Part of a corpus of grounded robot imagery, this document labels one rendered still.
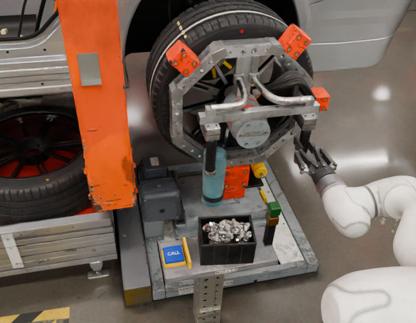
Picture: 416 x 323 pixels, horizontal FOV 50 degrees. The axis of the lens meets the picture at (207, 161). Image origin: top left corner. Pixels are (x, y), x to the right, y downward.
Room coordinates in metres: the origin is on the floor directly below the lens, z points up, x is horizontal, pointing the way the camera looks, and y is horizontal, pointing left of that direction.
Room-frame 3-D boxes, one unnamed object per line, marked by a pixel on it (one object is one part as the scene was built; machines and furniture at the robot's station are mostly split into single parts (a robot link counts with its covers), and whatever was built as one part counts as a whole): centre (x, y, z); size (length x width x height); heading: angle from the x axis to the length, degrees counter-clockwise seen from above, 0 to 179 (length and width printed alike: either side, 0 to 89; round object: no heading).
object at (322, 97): (1.54, -0.42, 0.85); 0.09 x 0.08 x 0.07; 105
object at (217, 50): (1.46, -0.11, 0.85); 0.54 x 0.07 x 0.54; 105
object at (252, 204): (1.62, -0.07, 0.32); 0.40 x 0.30 x 0.28; 105
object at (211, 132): (1.21, 0.00, 0.93); 0.09 x 0.05 x 0.05; 15
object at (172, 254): (1.03, 0.11, 0.47); 0.07 x 0.07 x 0.02; 15
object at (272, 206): (1.13, -0.25, 0.64); 0.04 x 0.04 x 0.04; 15
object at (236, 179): (1.49, -0.10, 0.48); 0.16 x 0.12 x 0.17; 15
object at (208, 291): (1.07, -0.03, 0.21); 0.10 x 0.10 x 0.42; 15
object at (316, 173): (1.12, -0.38, 0.83); 0.09 x 0.08 x 0.07; 15
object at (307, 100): (1.36, -0.24, 1.03); 0.19 x 0.18 x 0.11; 15
